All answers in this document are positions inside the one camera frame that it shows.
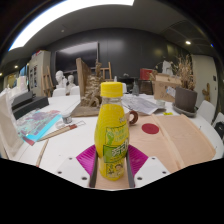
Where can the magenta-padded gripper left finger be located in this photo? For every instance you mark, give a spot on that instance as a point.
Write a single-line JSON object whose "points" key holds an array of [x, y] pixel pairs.
{"points": [[71, 170]]}

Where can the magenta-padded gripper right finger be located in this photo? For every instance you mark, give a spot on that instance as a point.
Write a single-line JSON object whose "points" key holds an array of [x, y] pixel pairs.
{"points": [[151, 169]]}

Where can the yellow drink bottle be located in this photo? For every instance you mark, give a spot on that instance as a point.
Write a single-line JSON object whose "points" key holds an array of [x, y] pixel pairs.
{"points": [[111, 133]]}

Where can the beige wood-grain table mat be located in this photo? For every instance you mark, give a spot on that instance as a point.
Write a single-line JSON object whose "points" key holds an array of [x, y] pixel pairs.
{"points": [[180, 143]]}

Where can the wooden paint brush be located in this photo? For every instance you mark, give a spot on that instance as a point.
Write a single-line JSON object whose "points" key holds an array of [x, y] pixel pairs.
{"points": [[56, 132]]}

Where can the flat round red coaster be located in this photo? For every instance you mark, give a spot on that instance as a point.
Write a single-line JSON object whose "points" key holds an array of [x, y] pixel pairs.
{"points": [[150, 128]]}

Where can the small paint jar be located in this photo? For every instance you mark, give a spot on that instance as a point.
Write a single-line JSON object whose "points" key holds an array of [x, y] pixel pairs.
{"points": [[67, 118]]}

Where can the small yellow tag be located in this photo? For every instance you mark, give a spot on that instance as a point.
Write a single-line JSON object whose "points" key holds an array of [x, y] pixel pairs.
{"points": [[168, 113]]}

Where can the small glass cup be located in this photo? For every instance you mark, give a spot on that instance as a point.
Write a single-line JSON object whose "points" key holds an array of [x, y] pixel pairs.
{"points": [[160, 104]]}

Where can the newspaper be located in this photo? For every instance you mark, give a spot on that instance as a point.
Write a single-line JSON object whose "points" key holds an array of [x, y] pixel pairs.
{"points": [[140, 104]]}

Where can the black flat box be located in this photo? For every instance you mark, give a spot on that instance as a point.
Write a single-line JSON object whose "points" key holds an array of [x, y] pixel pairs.
{"points": [[31, 106]]}

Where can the brown carved sculpture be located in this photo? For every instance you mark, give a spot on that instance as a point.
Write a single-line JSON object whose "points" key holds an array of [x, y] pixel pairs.
{"points": [[88, 95]]}

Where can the white chair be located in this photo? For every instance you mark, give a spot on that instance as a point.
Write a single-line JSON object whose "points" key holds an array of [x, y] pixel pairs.
{"points": [[59, 92], [74, 90], [218, 118], [124, 88], [206, 111]]}

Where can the potted dried plant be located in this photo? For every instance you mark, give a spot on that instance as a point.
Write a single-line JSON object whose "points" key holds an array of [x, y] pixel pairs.
{"points": [[185, 98]]}

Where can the black backpack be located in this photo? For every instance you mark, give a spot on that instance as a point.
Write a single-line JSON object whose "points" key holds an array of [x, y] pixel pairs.
{"points": [[220, 130]]}

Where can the dark brown wooden crate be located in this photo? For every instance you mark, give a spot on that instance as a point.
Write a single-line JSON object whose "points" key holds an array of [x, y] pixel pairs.
{"points": [[146, 87]]}

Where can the cardboard box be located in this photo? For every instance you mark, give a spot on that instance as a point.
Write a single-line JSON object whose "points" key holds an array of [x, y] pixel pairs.
{"points": [[163, 86]]}

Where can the white plaster bust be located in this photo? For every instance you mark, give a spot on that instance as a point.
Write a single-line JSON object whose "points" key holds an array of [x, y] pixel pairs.
{"points": [[71, 83], [60, 79]]}

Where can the wooden easel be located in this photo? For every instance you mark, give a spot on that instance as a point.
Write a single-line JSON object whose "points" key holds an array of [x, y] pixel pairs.
{"points": [[47, 83], [106, 71]]}

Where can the wooden figure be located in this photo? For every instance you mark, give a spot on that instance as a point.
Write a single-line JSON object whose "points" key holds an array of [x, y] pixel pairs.
{"points": [[206, 93]]}

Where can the red box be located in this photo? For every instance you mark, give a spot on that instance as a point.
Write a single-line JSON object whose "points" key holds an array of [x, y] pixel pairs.
{"points": [[145, 74]]}

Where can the white plaster statue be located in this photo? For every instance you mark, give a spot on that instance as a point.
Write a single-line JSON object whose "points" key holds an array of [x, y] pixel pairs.
{"points": [[167, 67]]}

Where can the pale shelf cabinet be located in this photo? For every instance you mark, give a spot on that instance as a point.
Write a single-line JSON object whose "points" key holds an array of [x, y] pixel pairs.
{"points": [[39, 71]]}

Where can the long ceiling light strip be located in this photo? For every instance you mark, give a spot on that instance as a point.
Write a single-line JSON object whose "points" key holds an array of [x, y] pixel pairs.
{"points": [[60, 11]]}

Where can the dark wall screen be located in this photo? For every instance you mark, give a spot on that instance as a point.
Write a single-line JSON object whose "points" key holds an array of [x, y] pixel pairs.
{"points": [[76, 56]]}

